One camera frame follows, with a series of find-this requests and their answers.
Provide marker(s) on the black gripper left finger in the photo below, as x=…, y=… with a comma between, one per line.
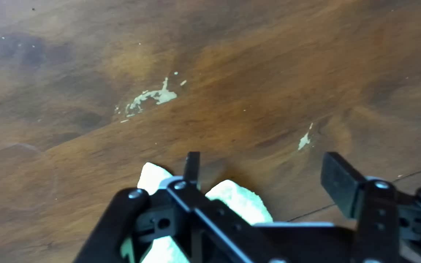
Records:
x=192, y=169

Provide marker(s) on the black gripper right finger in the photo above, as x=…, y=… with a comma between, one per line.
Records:
x=342, y=180

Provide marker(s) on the light green waffle towel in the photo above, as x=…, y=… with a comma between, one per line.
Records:
x=241, y=201

